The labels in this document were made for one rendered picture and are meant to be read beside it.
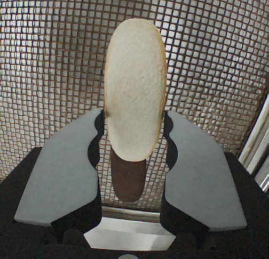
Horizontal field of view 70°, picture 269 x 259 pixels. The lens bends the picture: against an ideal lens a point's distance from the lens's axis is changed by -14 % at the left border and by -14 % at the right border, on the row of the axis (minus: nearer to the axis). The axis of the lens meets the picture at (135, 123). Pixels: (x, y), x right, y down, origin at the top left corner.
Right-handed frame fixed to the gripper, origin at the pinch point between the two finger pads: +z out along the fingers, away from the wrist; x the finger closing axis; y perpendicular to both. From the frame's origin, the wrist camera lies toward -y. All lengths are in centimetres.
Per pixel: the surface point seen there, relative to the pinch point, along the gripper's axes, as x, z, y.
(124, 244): -1.8, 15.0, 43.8
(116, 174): -1.8, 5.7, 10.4
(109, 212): -3.0, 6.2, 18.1
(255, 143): 12.9, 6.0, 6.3
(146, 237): 3.2, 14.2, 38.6
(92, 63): -3.7, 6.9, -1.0
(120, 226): -1.7, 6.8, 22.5
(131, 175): -0.2, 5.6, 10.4
